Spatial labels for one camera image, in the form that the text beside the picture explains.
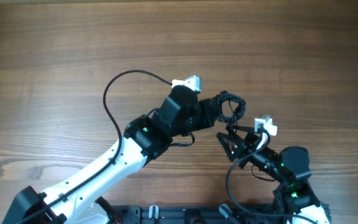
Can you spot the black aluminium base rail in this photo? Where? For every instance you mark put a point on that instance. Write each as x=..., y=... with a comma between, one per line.
x=159, y=215

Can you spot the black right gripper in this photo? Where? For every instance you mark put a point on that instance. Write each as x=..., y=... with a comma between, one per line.
x=245, y=145

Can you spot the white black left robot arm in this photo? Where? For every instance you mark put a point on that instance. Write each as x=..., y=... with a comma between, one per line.
x=144, y=139

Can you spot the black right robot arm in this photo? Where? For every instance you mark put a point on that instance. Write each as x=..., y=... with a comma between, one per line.
x=294, y=199

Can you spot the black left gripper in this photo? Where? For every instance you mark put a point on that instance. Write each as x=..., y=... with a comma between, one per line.
x=207, y=118

